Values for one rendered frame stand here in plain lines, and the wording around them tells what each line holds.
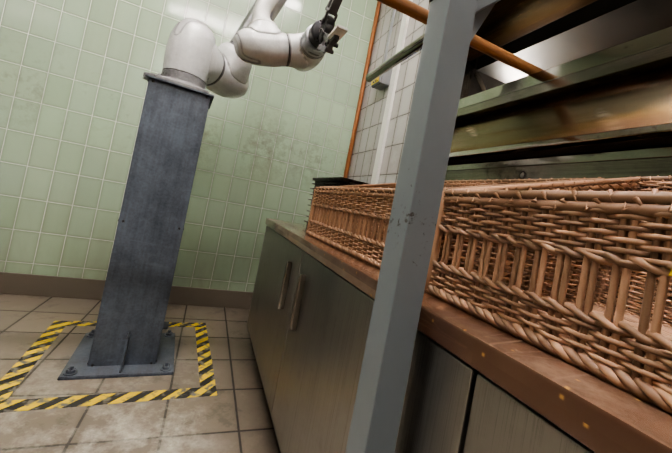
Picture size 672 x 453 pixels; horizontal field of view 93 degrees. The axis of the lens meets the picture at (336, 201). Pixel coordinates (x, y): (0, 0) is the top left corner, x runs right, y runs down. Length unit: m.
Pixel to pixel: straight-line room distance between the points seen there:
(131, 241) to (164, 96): 0.51
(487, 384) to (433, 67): 0.33
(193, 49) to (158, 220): 0.63
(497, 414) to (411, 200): 0.21
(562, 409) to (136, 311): 1.24
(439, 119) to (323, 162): 1.68
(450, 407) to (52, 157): 1.94
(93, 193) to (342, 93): 1.48
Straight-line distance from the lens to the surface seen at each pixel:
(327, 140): 2.06
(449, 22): 0.43
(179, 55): 1.37
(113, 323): 1.37
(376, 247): 0.62
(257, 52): 1.12
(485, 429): 0.37
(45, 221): 2.06
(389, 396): 0.42
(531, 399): 0.33
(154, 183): 1.27
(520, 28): 1.32
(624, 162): 0.93
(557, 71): 1.12
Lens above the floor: 0.67
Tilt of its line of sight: 2 degrees up
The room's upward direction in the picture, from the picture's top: 11 degrees clockwise
